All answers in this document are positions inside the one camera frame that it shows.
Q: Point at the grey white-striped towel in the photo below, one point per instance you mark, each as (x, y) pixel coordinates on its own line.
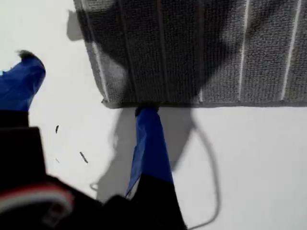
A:
(216, 60)

